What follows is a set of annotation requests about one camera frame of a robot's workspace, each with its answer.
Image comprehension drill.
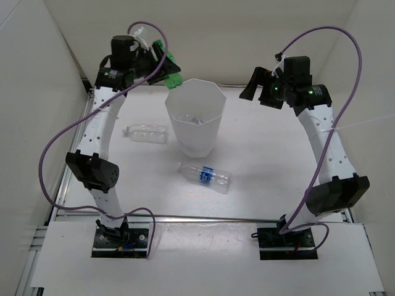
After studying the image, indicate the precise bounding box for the aluminium frame rail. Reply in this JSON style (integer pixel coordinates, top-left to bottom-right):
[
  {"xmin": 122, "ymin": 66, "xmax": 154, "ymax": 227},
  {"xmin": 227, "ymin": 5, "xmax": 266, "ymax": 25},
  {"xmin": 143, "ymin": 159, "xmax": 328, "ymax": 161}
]
[{"xmin": 51, "ymin": 211, "xmax": 277, "ymax": 224}]

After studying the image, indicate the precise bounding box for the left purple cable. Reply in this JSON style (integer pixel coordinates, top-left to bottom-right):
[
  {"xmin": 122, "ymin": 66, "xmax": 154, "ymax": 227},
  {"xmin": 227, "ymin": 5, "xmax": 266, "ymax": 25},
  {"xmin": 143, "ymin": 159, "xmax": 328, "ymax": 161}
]
[{"xmin": 39, "ymin": 20, "xmax": 155, "ymax": 258}]

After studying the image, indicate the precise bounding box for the white octagonal plastic bin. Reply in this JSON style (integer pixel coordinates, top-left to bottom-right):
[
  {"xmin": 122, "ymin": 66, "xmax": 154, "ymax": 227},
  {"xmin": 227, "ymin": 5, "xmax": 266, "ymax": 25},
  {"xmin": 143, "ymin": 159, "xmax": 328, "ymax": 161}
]
[{"xmin": 165, "ymin": 78, "xmax": 227, "ymax": 158}]

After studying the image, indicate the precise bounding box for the purple cable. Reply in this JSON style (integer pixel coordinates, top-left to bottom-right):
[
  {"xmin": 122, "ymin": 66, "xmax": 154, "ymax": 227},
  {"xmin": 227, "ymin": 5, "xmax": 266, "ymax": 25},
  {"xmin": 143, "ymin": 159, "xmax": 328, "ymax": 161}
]
[
  {"xmin": 39, "ymin": 20, "xmax": 155, "ymax": 258},
  {"xmin": 273, "ymin": 25, "xmax": 362, "ymax": 254}
]

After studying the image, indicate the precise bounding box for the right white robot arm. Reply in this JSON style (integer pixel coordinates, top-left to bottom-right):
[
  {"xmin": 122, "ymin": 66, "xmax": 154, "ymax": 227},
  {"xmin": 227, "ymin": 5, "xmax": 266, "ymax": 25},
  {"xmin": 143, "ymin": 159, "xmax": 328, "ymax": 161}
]
[{"xmin": 240, "ymin": 56, "xmax": 370, "ymax": 247}]

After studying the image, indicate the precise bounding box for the crushed green plastic bottle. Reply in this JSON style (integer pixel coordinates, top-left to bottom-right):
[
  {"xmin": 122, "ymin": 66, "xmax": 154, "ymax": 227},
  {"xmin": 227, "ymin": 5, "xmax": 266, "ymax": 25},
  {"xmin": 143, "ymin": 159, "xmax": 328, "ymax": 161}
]
[{"xmin": 154, "ymin": 39, "xmax": 183, "ymax": 89}]

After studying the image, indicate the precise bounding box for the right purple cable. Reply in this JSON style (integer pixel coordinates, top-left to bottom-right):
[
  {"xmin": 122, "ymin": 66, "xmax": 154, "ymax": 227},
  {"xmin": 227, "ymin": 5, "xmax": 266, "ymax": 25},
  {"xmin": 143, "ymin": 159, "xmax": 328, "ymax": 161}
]
[{"xmin": 273, "ymin": 25, "xmax": 362, "ymax": 254}]

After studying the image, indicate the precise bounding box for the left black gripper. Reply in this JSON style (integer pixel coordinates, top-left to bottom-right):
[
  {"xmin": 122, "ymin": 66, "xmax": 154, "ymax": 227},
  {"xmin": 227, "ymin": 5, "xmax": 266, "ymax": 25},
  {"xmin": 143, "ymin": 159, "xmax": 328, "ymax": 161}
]
[{"xmin": 127, "ymin": 42, "xmax": 180, "ymax": 85}]

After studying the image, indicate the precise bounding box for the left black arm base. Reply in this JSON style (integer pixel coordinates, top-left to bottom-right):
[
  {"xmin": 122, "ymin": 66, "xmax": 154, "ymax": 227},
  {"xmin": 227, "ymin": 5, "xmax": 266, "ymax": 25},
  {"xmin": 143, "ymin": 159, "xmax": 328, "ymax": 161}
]
[{"xmin": 91, "ymin": 220, "xmax": 150, "ymax": 259}]

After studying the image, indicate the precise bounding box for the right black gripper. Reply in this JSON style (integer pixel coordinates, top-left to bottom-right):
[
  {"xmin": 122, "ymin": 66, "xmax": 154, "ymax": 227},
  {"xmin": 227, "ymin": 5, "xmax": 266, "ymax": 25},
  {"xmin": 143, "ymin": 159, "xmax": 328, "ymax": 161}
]
[{"xmin": 239, "ymin": 67, "xmax": 293, "ymax": 110}]

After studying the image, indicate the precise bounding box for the clear bottle green blue label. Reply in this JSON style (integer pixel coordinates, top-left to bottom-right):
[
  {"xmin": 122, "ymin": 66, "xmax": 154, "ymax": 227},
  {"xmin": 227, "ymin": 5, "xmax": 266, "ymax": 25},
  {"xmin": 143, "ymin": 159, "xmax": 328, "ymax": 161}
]
[{"xmin": 175, "ymin": 113, "xmax": 204, "ymax": 125}]

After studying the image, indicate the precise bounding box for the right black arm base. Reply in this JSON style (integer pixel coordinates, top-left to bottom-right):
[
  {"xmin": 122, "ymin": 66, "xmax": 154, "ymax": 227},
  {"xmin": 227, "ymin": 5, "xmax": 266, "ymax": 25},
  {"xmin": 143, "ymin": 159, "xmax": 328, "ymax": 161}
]
[{"xmin": 251, "ymin": 217, "xmax": 318, "ymax": 261}]

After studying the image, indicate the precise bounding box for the clear plastic bottle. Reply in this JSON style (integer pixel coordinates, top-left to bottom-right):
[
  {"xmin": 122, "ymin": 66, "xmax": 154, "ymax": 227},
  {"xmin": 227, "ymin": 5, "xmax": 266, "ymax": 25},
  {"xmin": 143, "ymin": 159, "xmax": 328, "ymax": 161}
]
[{"xmin": 122, "ymin": 124, "xmax": 168, "ymax": 144}]

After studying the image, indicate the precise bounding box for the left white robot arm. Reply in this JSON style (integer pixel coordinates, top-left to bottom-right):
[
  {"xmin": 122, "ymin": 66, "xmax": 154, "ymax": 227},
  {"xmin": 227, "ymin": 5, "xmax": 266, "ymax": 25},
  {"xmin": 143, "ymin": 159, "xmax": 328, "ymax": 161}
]
[{"xmin": 65, "ymin": 35, "xmax": 181, "ymax": 247}]

